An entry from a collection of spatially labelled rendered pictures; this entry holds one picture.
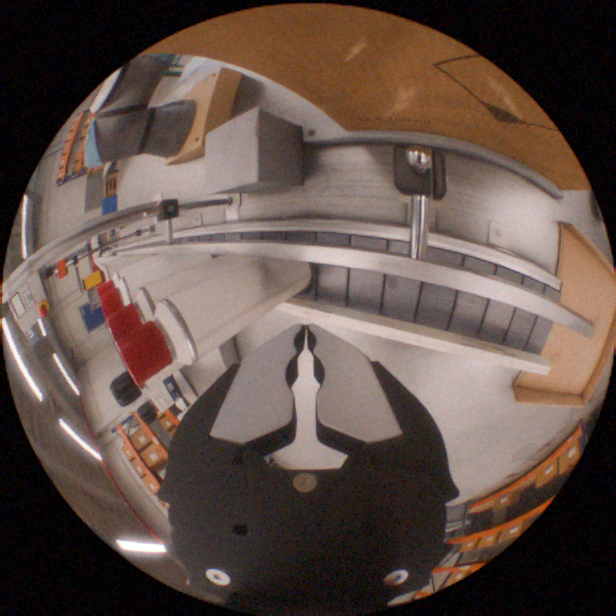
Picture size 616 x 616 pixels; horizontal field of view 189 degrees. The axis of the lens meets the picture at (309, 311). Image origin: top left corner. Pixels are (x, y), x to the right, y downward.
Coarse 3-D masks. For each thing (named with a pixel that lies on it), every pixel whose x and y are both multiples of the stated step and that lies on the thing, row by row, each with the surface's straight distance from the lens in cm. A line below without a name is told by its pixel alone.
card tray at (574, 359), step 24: (576, 240) 37; (576, 264) 37; (600, 264) 45; (576, 288) 38; (600, 288) 46; (600, 312) 48; (552, 336) 37; (576, 336) 43; (600, 336) 53; (552, 360) 40; (576, 360) 47; (600, 360) 58; (528, 384) 40; (552, 384) 45; (576, 384) 54
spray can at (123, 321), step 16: (224, 256) 25; (240, 256) 25; (176, 272) 22; (192, 272) 22; (208, 272) 22; (144, 288) 20; (160, 288) 20; (176, 288) 20; (128, 304) 21; (144, 304) 20; (112, 320) 20; (128, 320) 20; (144, 320) 20; (112, 336) 20
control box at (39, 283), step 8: (32, 272) 70; (40, 272) 70; (32, 280) 70; (40, 280) 70; (48, 280) 80; (16, 288) 73; (32, 288) 72; (40, 288) 72; (48, 288) 77; (40, 296) 74; (48, 296) 75; (24, 304) 76; (40, 304) 75; (48, 304) 76; (32, 312) 77; (24, 320) 80; (32, 320) 80; (24, 328) 82
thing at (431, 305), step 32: (448, 256) 21; (320, 288) 24; (352, 288) 23; (384, 288) 22; (416, 288) 22; (448, 288) 22; (544, 288) 26; (416, 320) 23; (448, 320) 23; (480, 320) 24; (512, 320) 25; (544, 320) 28
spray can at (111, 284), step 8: (152, 256) 40; (160, 256) 39; (168, 256) 40; (136, 264) 38; (144, 264) 38; (120, 272) 38; (128, 272) 37; (112, 280) 38; (104, 288) 37; (112, 288) 37
